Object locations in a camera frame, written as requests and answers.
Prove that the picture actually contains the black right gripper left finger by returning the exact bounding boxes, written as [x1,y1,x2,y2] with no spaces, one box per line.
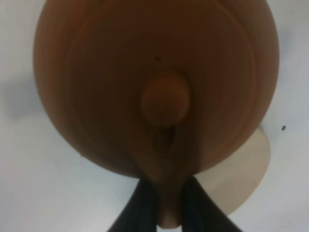
[108,178,160,232]

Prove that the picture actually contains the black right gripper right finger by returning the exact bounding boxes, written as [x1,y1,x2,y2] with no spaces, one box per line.
[182,177,241,232]

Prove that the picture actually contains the brown clay teapot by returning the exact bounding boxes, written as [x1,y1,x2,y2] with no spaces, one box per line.
[33,0,279,229]

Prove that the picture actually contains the beige round teapot coaster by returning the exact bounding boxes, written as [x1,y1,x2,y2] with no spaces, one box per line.
[196,127,271,215]

